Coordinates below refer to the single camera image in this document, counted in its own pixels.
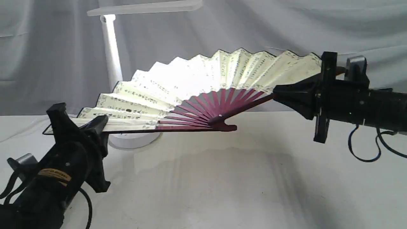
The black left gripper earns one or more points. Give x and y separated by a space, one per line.
76 158

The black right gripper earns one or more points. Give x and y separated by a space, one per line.
329 94

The cream paper folding fan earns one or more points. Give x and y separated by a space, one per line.
198 94

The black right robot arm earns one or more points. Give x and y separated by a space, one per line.
384 109

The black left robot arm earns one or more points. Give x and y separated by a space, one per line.
15 215

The white desk lamp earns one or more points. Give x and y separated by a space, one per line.
107 16

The grey backdrop curtain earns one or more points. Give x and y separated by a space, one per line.
52 52

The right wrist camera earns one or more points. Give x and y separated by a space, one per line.
356 68

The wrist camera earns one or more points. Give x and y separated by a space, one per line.
25 163
356 68

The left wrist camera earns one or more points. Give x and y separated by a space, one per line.
25 163

